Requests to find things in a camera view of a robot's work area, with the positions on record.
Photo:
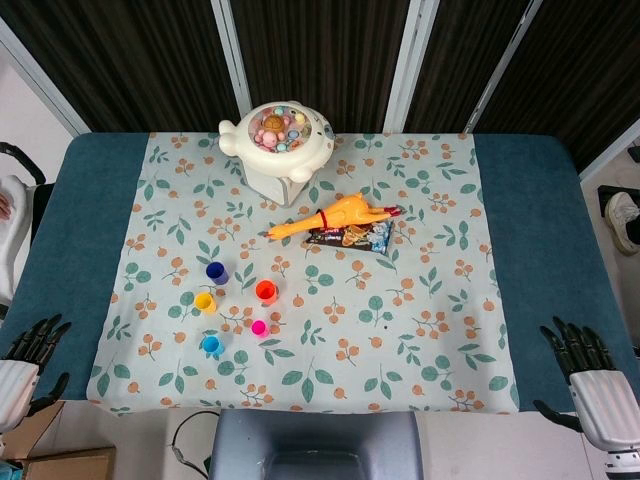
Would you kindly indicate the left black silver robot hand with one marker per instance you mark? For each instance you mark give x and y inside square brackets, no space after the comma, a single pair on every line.
[15,385]

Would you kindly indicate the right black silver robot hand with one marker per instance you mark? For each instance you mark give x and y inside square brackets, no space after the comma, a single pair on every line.
[607,405]

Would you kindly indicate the light blue plastic cup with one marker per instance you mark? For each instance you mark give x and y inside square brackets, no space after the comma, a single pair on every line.
[212,346]

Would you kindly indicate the yellow plastic cup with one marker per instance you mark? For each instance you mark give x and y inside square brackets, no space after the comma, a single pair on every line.
[205,303]

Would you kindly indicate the dark blue plastic cup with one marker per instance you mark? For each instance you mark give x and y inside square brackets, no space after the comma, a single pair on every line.
[218,274]

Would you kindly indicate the pink plastic cup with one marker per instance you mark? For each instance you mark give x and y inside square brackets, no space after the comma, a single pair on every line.
[259,329]

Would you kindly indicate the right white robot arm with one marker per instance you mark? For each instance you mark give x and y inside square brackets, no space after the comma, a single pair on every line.
[625,465]

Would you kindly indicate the brown cardboard box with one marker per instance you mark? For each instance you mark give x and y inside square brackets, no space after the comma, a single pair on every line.
[65,465]

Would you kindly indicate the seated person in white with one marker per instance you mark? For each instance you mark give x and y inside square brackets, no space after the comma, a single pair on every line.
[12,250]

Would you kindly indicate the teal blue table cover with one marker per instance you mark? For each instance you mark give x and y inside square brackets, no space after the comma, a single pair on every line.
[90,225]

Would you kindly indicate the white sneaker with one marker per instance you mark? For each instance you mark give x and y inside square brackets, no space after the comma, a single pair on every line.
[622,220]

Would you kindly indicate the black chair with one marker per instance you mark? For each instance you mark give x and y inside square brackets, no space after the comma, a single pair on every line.
[30,167]

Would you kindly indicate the orange plastic cup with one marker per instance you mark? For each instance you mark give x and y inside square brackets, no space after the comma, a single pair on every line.
[266,292]

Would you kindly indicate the floral leaf print tablecloth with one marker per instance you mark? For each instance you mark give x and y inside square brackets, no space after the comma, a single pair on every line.
[325,340]

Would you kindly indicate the dark snack packet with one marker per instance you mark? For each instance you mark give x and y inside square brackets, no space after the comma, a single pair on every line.
[350,237]

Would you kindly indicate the white grey cube box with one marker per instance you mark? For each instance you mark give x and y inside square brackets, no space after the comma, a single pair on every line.
[270,187]

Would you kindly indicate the yellow rubber chicken toy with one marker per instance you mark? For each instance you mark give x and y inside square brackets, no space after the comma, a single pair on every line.
[345,212]

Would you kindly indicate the dark room divider panel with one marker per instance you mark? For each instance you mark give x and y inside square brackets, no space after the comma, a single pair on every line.
[325,50]
[450,60]
[575,75]
[125,60]

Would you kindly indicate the cream whale fishing toy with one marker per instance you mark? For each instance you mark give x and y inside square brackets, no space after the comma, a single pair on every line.
[275,155]

